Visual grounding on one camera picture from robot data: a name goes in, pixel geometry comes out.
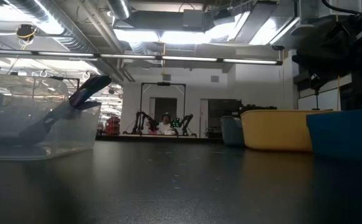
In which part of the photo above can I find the person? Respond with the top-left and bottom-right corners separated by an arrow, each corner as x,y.
155,112 -> 177,136

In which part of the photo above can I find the grey-blue plastic bin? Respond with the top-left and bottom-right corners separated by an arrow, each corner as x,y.
219,115 -> 246,147

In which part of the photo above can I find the red tool cart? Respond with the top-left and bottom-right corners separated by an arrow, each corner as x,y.
105,116 -> 121,137

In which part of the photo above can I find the long ceiling light bar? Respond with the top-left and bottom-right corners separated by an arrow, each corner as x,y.
0,49 -> 283,66

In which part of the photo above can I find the yellow plastic bin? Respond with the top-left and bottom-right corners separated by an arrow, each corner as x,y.
240,109 -> 340,152

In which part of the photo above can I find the clear plastic bin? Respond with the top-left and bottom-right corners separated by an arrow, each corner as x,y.
0,72 -> 102,161

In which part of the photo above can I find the black tripod stand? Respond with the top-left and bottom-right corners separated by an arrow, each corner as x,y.
312,88 -> 322,110

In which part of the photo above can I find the white board panel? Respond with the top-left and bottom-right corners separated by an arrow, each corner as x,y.
297,86 -> 343,111

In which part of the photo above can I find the blue plastic bin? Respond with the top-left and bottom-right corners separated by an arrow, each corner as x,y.
305,108 -> 362,162

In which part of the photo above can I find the black gantry frame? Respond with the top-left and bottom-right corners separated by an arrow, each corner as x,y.
139,82 -> 188,137

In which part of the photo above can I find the silver ventilation duct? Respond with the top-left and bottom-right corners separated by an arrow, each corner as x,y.
7,0 -> 131,85

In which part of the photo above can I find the yellow power cable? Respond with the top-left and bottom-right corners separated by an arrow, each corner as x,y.
335,74 -> 341,111

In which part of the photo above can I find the black cable reel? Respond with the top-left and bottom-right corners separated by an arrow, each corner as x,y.
14,24 -> 39,42

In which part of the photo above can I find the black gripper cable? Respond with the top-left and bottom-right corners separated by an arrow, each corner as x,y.
321,0 -> 362,16

